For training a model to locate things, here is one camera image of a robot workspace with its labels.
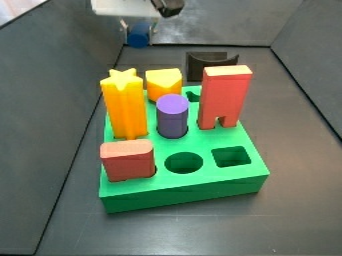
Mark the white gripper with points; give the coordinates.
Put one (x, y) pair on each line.
(129, 8)

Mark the blue oval cylinder block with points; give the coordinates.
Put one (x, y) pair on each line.
(137, 37)

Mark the black curved fixture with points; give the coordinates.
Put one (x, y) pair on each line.
(199, 60)

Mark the yellow pentagon block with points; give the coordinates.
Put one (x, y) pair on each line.
(163, 81)

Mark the yellow star block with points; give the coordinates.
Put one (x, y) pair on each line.
(123, 94)

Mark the purple cylinder block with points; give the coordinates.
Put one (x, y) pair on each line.
(171, 115)

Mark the red arch block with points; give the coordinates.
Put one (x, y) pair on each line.
(224, 86)

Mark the red rounded rectangle block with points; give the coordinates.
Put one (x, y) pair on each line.
(128, 159)

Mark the green shape sorter base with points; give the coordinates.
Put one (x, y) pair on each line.
(208, 164)

